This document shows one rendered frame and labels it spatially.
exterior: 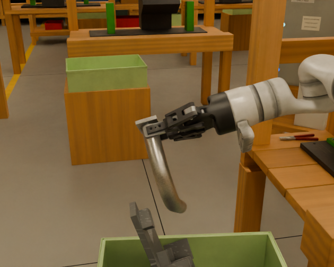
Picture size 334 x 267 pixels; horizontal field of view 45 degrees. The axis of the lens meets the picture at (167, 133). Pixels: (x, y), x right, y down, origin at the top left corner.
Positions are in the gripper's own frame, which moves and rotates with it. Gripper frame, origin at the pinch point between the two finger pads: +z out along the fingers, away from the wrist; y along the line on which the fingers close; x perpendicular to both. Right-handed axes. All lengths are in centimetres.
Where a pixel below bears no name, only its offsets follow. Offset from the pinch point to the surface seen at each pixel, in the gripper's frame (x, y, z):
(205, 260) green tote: 23.2, -35.8, -0.9
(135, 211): 12.3, -3.1, 7.5
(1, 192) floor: -62, -201, 137
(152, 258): 20.8, -9.6, 7.4
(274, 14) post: -50, -56, -46
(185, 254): 20.7, -29.3, 3.1
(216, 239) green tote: 19.2, -32.0, -5.0
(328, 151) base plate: -4, -85, -54
